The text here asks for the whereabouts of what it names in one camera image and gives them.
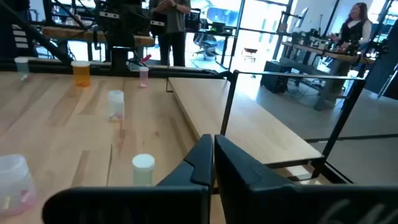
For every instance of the black computer case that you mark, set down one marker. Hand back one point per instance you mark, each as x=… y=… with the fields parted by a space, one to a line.
x=275 y=77

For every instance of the office chair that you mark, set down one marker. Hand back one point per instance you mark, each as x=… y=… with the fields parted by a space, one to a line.
x=207 y=46

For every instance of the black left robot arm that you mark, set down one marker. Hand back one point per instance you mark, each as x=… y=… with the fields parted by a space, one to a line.
x=119 y=34

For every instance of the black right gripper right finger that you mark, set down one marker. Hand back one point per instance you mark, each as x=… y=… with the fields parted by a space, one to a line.
x=280 y=205

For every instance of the wooden workbench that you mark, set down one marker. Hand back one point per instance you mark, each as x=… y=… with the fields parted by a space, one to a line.
x=77 y=35

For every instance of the small red tag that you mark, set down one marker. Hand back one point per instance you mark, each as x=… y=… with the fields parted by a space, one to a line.
x=146 y=58

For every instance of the small stool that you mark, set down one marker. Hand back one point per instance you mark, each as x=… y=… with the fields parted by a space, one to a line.
x=250 y=50

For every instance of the orange pill bottle white cap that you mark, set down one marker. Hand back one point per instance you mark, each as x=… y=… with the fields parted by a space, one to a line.
x=81 y=76

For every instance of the wooden shelf with black frames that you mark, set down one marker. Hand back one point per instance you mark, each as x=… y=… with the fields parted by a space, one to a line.
x=248 y=124

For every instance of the small green pill bottle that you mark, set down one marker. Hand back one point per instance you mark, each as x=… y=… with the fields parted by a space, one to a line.
x=143 y=171

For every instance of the wooden desk with clutter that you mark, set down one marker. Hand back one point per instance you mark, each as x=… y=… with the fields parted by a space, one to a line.
x=334 y=56

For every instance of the small pink pill bottle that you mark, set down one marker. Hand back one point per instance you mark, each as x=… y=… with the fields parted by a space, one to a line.
x=143 y=77

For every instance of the wide pale pink pill bottle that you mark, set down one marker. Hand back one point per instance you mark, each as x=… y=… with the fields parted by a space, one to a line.
x=15 y=186

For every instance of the clear pill bottle pink pills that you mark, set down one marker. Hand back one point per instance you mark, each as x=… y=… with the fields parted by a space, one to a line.
x=116 y=105

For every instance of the person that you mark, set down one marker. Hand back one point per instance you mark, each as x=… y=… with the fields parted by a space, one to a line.
x=174 y=25
x=354 y=29

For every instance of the black table rig frame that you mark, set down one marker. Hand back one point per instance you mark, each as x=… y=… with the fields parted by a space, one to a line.
x=46 y=66

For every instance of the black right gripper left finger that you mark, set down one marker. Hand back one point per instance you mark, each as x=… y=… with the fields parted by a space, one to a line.
x=155 y=205

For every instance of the computer monitor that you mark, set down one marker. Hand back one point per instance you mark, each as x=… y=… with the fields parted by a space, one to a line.
x=302 y=15

